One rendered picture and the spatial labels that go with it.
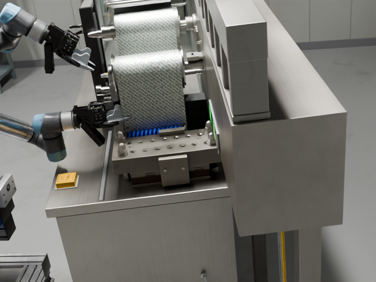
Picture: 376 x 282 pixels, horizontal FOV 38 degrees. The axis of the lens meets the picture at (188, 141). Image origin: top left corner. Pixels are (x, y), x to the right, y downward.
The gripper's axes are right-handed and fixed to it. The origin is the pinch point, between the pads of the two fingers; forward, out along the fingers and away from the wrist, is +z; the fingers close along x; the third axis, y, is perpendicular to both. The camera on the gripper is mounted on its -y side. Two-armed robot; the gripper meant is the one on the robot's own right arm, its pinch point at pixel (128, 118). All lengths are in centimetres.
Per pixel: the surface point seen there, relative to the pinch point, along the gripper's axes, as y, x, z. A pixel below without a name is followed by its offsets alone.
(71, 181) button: -16.5, -12.9, -23.5
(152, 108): 3.2, -0.3, 9.4
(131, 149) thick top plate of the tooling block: -6.0, -13.3, 0.6
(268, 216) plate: 10, -84, 37
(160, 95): 7.8, -0.3, 12.9
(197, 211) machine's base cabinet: -27.5, -25.9, 21.4
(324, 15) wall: -75, 342, 173
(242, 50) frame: 51, -83, 34
